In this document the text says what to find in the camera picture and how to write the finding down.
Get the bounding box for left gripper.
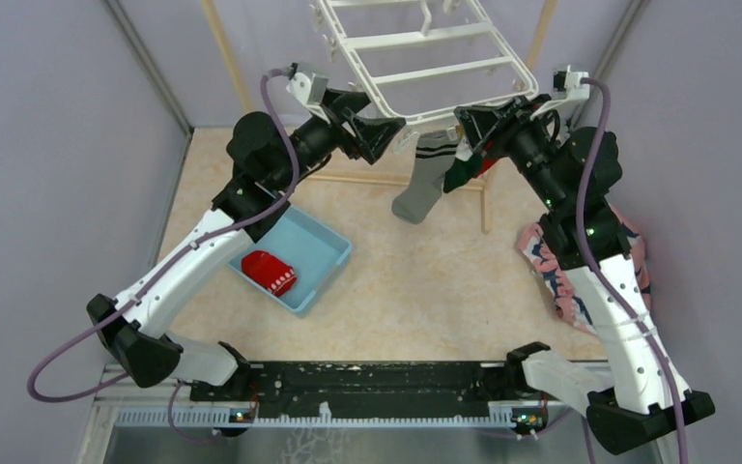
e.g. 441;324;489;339
272;87;407;191

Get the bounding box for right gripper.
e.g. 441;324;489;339
455;93;567;211

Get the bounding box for grey striped sock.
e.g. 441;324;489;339
391;127;460;224

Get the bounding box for white clip hanger frame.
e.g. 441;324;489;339
310;1;539;127

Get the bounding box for light blue plastic basket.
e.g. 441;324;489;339
229;206;353;318

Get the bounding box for red sock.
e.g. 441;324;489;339
241;250;298;297
474;158;499;179

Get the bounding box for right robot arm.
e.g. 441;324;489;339
454;98;716;455

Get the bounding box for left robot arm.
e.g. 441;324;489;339
87;89;406;400

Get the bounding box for red hanging sock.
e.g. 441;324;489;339
474;158;499;179

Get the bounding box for green hanging sock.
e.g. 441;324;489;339
442;154;483;193

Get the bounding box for pink patterned cloth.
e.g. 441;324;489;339
515;206;651;335

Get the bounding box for wooden drying rack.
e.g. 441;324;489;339
199;0;559;235

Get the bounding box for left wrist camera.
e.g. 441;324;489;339
286;62;329;106

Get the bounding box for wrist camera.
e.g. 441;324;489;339
530;65;590;120
286;62;329;106

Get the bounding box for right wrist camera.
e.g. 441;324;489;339
530;65;590;120

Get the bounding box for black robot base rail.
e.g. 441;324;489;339
189;361;551;434

